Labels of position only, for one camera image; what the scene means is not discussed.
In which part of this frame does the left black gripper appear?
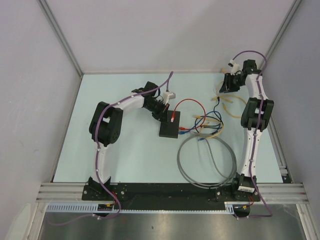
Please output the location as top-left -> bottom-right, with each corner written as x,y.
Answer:
144,100 -> 170,125

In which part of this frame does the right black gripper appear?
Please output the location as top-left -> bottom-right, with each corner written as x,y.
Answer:
218,72 -> 245,93

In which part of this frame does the red patch cable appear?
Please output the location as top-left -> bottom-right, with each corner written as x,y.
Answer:
170,98 -> 207,135

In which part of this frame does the black network switch box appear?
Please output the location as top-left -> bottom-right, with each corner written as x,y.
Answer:
158,110 -> 181,139

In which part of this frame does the blue patch cable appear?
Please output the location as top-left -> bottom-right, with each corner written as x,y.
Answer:
179,111 -> 223,143

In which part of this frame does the black patch cable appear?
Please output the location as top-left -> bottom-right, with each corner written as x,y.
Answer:
194,96 -> 225,135

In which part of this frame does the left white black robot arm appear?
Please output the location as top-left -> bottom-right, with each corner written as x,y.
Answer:
88,81 -> 176,200

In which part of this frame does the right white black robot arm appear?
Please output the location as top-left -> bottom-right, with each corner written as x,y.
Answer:
219,59 -> 274,201

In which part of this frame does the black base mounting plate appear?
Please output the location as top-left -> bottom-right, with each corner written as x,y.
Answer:
81,181 -> 260,211

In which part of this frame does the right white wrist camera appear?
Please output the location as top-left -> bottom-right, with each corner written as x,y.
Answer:
228,59 -> 241,76

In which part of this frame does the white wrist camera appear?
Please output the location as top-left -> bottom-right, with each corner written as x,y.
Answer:
162,91 -> 176,104
228,59 -> 241,76

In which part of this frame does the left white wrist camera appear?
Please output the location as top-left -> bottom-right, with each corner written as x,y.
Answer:
162,91 -> 176,104

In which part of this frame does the grey coiled network cable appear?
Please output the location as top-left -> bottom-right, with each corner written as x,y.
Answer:
176,133 -> 238,189

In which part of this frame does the slotted grey cable duct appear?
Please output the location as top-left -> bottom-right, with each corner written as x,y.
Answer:
46,202 -> 234,215

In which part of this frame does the aluminium front frame rail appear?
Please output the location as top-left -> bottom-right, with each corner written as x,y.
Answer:
36,183 -> 309,204

